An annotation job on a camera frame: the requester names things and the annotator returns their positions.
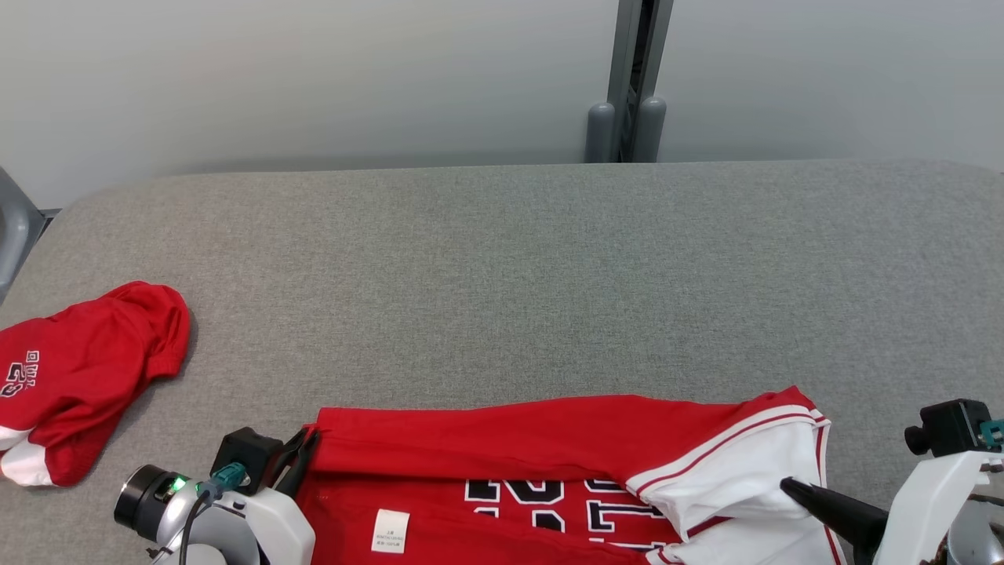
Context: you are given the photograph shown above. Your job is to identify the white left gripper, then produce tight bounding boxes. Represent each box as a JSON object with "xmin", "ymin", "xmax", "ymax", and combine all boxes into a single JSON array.
[{"xmin": 114, "ymin": 428, "xmax": 320, "ymax": 565}]

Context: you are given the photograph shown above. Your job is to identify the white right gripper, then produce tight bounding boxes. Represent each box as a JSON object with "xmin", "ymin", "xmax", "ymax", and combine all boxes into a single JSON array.
[{"xmin": 780, "ymin": 451, "xmax": 1004, "ymax": 565}]

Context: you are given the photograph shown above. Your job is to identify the red basketball jersey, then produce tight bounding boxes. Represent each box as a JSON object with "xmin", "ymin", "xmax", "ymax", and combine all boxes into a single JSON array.
[{"xmin": 294, "ymin": 385, "xmax": 852, "ymax": 565}]

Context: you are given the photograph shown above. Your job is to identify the red basketball shorts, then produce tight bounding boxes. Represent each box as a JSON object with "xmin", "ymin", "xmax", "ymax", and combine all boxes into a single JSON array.
[{"xmin": 0, "ymin": 281, "xmax": 191, "ymax": 487}]

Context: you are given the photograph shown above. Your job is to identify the teal plug left camera cable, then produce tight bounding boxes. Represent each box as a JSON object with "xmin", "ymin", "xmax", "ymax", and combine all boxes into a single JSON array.
[{"xmin": 179, "ymin": 463, "xmax": 252, "ymax": 565}]

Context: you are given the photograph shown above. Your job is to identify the grey metal frame leg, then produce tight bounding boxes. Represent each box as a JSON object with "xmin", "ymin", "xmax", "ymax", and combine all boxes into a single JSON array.
[{"xmin": 0, "ymin": 166, "xmax": 48, "ymax": 303}]

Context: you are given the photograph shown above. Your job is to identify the grey partition post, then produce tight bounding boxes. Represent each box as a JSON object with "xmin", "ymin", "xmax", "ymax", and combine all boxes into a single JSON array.
[{"xmin": 584, "ymin": 0, "xmax": 674, "ymax": 164}]

